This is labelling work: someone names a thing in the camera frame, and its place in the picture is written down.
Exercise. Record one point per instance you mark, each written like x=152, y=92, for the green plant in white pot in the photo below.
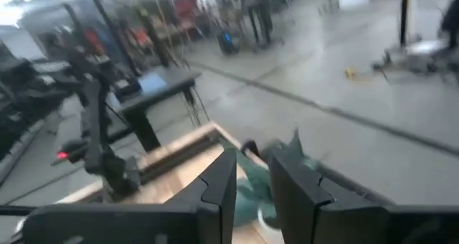
x=258, y=183

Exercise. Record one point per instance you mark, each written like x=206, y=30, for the grey office chair base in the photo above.
x=423, y=50

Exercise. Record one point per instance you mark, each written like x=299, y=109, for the black device with blue light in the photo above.
x=227, y=41

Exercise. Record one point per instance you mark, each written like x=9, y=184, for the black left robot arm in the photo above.
x=97, y=136

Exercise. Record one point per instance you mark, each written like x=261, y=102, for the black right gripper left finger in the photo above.
x=143, y=226

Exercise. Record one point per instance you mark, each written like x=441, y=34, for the black post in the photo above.
x=404, y=14

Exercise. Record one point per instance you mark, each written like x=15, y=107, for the grey desk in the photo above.
x=172, y=80

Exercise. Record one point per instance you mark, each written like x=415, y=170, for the yellow floor object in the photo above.
x=350, y=72

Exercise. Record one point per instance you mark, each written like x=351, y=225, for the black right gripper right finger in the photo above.
x=340, y=222

